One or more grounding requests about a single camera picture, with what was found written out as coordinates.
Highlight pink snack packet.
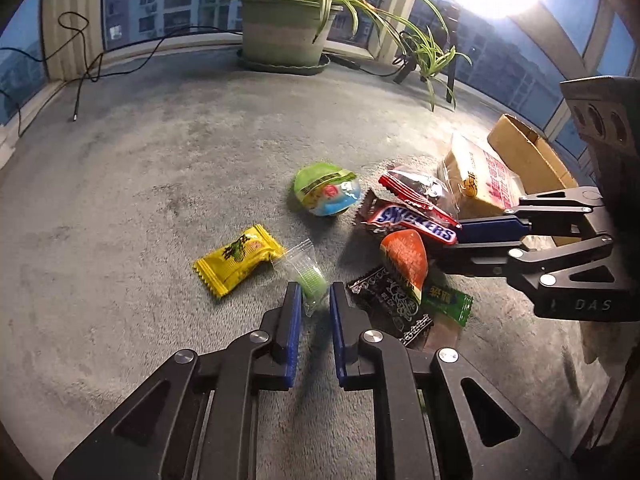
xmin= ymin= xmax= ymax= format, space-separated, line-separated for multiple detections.
xmin=422 ymin=310 xmax=463 ymax=353

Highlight green pot saucer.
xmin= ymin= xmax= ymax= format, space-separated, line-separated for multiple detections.
xmin=236 ymin=49 xmax=332 ymax=76

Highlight clear packet with green candy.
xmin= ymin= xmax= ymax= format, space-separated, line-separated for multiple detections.
xmin=272 ymin=240 xmax=328 ymax=318

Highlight small green snack packet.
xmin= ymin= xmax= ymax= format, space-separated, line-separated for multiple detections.
xmin=422 ymin=282 xmax=474 ymax=328

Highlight black cable with connector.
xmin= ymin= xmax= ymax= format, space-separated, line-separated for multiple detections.
xmin=327 ymin=54 xmax=401 ymax=78

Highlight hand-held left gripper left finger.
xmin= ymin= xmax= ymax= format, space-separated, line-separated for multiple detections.
xmin=52 ymin=281 xmax=303 ymax=480

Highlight green plant pot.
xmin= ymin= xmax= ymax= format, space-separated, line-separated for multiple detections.
xmin=239 ymin=0 xmax=346 ymax=67

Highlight cardboard box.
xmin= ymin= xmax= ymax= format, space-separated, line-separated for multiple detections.
xmin=487 ymin=113 xmax=581 ymax=248

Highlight thin black cable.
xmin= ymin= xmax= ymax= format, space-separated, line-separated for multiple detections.
xmin=0 ymin=47 xmax=48 ymax=137

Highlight black cable with metal tip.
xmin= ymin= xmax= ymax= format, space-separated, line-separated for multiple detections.
xmin=57 ymin=11 xmax=246 ymax=122

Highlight green round jelly cup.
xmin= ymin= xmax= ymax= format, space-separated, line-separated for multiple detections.
xmin=292 ymin=161 xmax=362 ymax=217

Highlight yellow candy packet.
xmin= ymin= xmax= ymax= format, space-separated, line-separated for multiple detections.
xmin=193 ymin=224 xmax=287 ymax=301

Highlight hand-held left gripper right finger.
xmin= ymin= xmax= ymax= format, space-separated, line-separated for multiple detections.
xmin=328 ymin=281 xmax=581 ymax=480

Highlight clear snack packet red edges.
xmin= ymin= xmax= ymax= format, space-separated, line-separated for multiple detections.
xmin=378 ymin=166 xmax=463 ymax=228

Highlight clear bread packet red print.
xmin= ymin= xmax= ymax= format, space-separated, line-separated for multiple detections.
xmin=437 ymin=132 xmax=523 ymax=221

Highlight orange watermelon print packet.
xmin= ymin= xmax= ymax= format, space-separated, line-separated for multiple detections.
xmin=380 ymin=229 xmax=430 ymax=303

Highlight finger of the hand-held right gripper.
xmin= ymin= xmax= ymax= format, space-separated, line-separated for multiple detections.
xmin=435 ymin=234 xmax=628 ymax=292
xmin=457 ymin=185 xmax=606 ymax=247

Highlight brown chocolate bar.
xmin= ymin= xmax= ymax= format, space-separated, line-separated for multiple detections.
xmin=352 ymin=190 xmax=461 ymax=246

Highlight black patterned snack packet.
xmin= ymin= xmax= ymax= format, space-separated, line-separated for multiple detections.
xmin=346 ymin=267 xmax=435 ymax=348

